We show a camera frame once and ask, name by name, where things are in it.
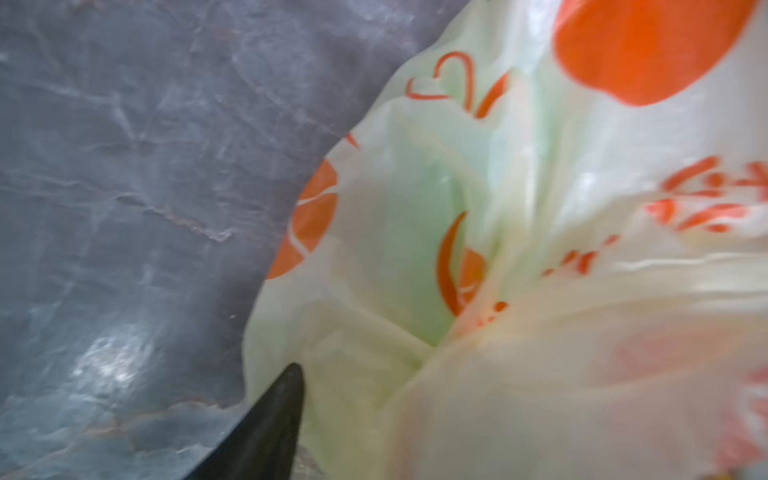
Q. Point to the cream translucent plastic bag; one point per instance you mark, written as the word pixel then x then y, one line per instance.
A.
pixel 541 254

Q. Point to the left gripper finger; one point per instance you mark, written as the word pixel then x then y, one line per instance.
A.
pixel 263 445

